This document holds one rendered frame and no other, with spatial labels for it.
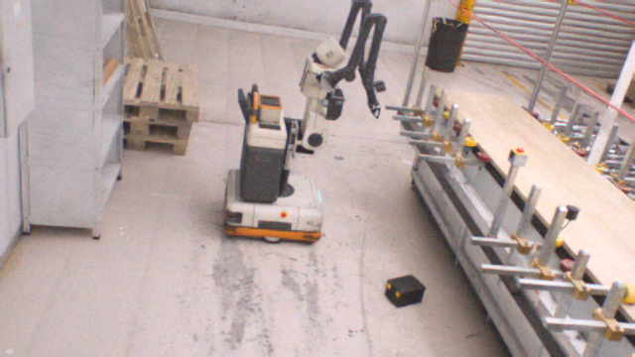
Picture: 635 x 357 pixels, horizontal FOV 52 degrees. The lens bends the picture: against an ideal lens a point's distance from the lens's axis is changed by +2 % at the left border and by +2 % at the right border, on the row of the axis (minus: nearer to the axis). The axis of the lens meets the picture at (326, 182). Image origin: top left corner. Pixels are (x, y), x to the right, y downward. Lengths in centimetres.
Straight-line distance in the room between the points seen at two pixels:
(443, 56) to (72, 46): 678
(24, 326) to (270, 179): 165
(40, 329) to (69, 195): 94
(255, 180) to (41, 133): 130
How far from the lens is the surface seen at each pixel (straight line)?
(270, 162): 417
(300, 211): 433
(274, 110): 421
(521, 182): 391
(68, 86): 397
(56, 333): 365
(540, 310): 314
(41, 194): 428
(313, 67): 411
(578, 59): 1179
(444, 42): 976
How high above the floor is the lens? 230
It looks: 25 degrees down
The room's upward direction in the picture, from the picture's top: 10 degrees clockwise
